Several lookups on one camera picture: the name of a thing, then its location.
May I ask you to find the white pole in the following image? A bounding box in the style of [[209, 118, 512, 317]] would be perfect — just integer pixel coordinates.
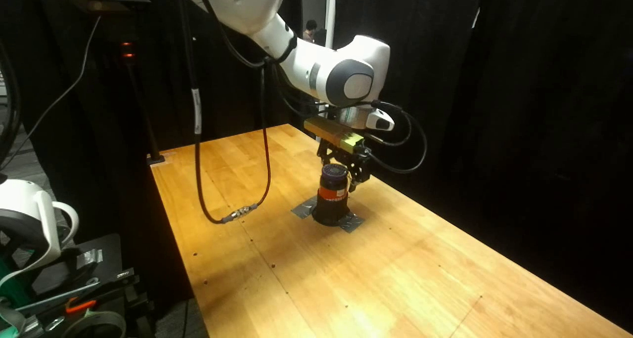
[[323, 0, 338, 50]]

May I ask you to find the roll of tape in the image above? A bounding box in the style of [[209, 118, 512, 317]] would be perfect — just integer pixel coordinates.
[[60, 310, 128, 338]]

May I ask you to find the dark bottle with orange band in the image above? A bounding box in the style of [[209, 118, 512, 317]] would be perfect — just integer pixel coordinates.
[[311, 163, 352, 227]]

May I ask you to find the black curtain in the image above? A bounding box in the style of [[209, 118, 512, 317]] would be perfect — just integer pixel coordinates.
[[0, 0, 633, 319]]

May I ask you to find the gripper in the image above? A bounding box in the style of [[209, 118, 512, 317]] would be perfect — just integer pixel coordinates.
[[316, 139, 372, 187]]

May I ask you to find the orange clamp handle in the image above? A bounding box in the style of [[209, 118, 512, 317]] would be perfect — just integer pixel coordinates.
[[65, 297, 97, 314]]

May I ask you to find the grey cable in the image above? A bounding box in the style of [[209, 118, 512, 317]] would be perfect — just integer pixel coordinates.
[[0, 16, 102, 171]]

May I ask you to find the grey tape patch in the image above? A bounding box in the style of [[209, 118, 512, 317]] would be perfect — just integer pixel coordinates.
[[290, 195, 366, 234]]

